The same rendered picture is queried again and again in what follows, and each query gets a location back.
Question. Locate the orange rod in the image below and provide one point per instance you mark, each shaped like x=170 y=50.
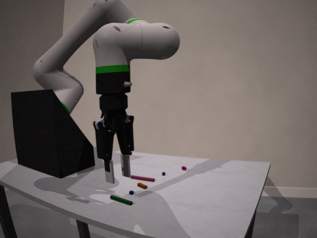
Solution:
x=142 y=185

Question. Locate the dark green rod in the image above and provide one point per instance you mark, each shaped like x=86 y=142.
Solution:
x=124 y=201

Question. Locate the pink rod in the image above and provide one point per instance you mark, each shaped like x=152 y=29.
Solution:
x=142 y=178

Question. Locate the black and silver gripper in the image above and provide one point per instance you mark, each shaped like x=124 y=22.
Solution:
x=114 y=120

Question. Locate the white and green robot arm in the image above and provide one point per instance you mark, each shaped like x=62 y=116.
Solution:
x=120 y=37

